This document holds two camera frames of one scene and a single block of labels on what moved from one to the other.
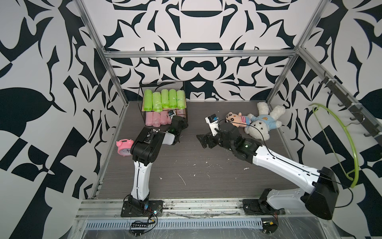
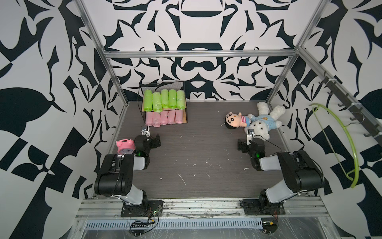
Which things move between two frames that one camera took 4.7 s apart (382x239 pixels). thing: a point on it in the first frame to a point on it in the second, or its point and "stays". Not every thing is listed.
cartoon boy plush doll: x=239 y=120 stays
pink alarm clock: x=124 y=147 stays
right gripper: x=204 y=140 to x=244 y=147
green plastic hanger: x=355 y=174 stays
